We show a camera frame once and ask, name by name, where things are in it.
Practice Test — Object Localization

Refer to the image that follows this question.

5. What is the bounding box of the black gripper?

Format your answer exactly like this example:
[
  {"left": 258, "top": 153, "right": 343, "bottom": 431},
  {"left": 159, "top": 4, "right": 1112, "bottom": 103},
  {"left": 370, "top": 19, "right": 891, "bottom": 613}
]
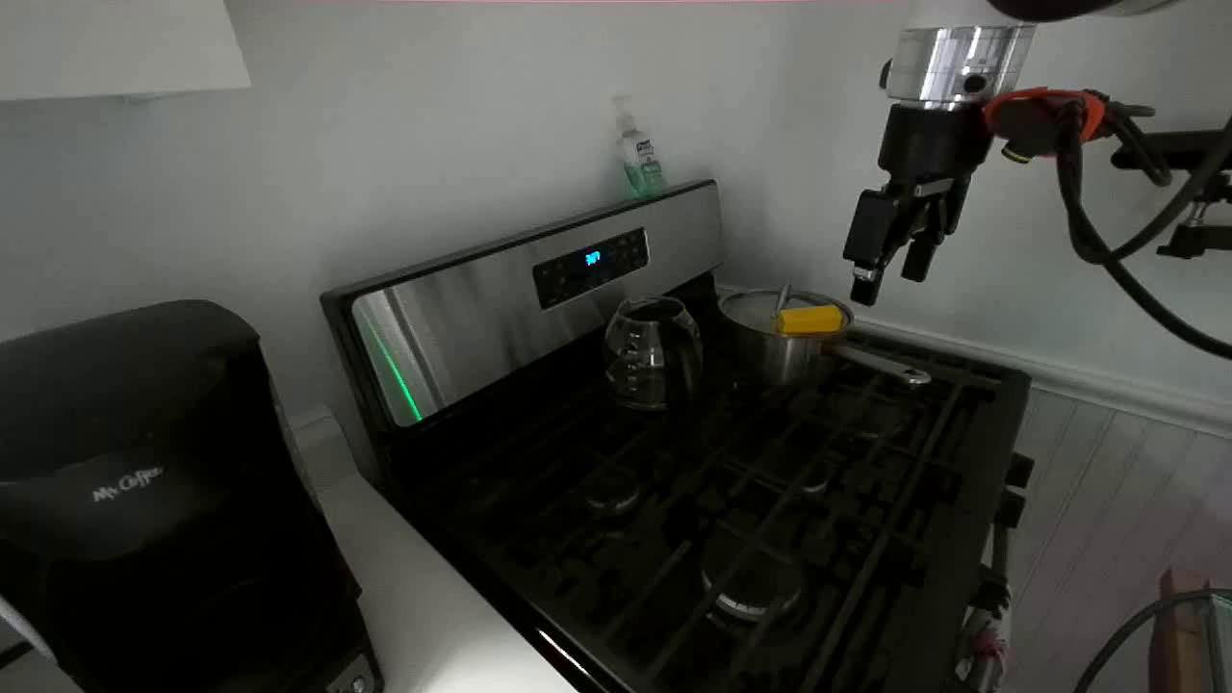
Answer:
[{"left": 843, "top": 103, "right": 989, "bottom": 303}]

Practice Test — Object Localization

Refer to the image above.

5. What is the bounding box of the orange cable connector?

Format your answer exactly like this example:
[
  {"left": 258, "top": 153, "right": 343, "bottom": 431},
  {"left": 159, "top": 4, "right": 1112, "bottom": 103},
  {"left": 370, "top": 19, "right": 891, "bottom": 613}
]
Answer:
[{"left": 982, "top": 89, "right": 1110, "bottom": 163}]

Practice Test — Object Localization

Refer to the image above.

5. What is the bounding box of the green soap dispenser bottle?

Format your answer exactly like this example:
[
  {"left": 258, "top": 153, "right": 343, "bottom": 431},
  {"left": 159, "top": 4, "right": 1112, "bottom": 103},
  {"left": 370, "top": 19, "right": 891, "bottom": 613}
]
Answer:
[{"left": 612, "top": 98, "right": 665, "bottom": 199}]

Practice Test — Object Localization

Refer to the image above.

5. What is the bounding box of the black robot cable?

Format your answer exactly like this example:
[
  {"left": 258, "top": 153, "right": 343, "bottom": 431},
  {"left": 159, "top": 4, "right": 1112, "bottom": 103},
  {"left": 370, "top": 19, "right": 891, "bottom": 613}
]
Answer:
[{"left": 1051, "top": 98, "right": 1232, "bottom": 362}]

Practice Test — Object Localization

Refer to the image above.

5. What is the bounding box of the black stainless gas stove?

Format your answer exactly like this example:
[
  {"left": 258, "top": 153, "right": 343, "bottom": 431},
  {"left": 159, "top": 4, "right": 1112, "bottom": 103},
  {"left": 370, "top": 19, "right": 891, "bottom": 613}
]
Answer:
[{"left": 322, "top": 182, "right": 1032, "bottom": 693}]

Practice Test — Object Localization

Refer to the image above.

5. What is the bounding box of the wooden furniture piece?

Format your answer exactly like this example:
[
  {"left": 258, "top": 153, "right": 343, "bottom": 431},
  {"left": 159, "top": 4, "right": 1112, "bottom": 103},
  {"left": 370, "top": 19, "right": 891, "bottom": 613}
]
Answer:
[{"left": 1149, "top": 570, "right": 1232, "bottom": 693}]

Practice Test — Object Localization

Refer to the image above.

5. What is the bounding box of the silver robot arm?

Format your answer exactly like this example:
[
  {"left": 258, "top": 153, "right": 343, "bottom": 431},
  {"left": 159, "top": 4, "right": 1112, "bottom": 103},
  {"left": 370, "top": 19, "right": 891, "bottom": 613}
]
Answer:
[{"left": 843, "top": 0, "right": 1166, "bottom": 303}]

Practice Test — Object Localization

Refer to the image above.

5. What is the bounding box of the black coffee maker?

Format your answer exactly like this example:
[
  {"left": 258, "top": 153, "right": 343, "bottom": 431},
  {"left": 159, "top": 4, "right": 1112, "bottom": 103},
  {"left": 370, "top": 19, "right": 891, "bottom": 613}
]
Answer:
[{"left": 0, "top": 299, "right": 381, "bottom": 693}]

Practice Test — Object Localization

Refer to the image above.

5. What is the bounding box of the yellow block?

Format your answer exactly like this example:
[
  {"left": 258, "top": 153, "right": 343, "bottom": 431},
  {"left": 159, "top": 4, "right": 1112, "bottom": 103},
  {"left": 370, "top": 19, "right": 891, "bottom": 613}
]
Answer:
[{"left": 779, "top": 303, "right": 849, "bottom": 340}]

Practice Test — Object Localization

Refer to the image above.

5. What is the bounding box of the glass coffee carafe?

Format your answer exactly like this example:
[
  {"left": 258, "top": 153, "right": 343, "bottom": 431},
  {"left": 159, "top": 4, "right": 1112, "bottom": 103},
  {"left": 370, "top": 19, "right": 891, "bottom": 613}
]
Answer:
[{"left": 606, "top": 295, "right": 704, "bottom": 412}]

